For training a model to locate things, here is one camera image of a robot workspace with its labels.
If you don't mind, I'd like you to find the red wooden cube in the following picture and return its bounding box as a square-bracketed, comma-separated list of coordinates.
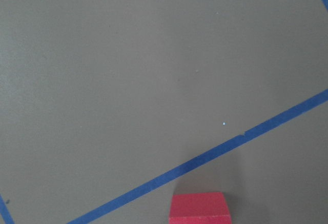
[169, 192, 232, 223]

